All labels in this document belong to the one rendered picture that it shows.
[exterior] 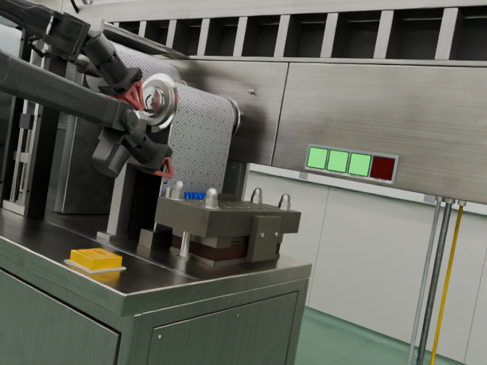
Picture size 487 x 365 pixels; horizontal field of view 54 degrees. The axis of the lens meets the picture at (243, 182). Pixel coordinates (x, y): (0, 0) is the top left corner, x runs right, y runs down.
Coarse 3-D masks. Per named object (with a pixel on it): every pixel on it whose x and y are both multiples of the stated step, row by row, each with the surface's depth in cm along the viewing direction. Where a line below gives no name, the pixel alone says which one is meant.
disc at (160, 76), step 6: (150, 78) 121; (156, 78) 120; (162, 78) 118; (168, 78) 117; (144, 84) 122; (168, 84) 117; (174, 84) 116; (174, 90) 116; (174, 96) 116; (174, 102) 116; (174, 108) 116; (138, 114) 123; (174, 114) 116; (168, 120) 116; (150, 126) 120; (156, 126) 119; (162, 126) 118; (150, 132) 120; (156, 132) 119
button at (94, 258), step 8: (96, 248) 96; (72, 256) 92; (80, 256) 90; (88, 256) 89; (96, 256) 90; (104, 256) 91; (112, 256) 92; (120, 256) 93; (80, 264) 90; (88, 264) 89; (96, 264) 89; (104, 264) 90; (112, 264) 92; (120, 264) 94
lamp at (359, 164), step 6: (354, 156) 122; (360, 156) 121; (366, 156) 120; (354, 162) 122; (360, 162) 121; (366, 162) 120; (354, 168) 122; (360, 168) 121; (366, 168) 120; (360, 174) 121; (366, 174) 120
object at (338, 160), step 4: (332, 152) 126; (336, 152) 125; (340, 152) 124; (344, 152) 124; (332, 156) 125; (336, 156) 125; (340, 156) 124; (344, 156) 123; (332, 160) 125; (336, 160) 125; (340, 160) 124; (344, 160) 123; (328, 164) 126; (332, 164) 125; (336, 164) 125; (340, 164) 124; (344, 164) 123; (328, 168) 126; (332, 168) 125; (336, 168) 125; (340, 168) 124; (344, 168) 123
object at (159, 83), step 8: (152, 80) 119; (160, 80) 118; (144, 88) 121; (168, 88) 116; (168, 96) 116; (168, 104) 116; (168, 112) 116; (152, 120) 118; (160, 120) 117; (168, 128) 123
